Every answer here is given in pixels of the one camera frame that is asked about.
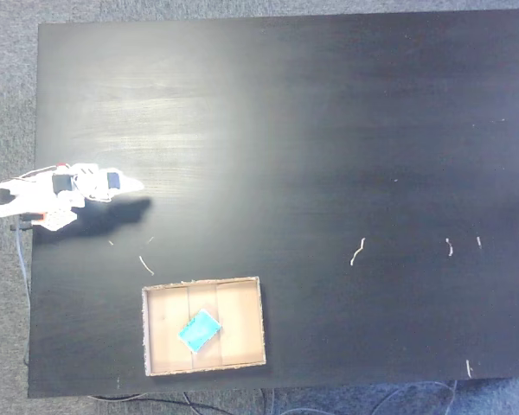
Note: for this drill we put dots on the open cardboard box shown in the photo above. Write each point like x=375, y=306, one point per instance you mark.
x=164, y=328

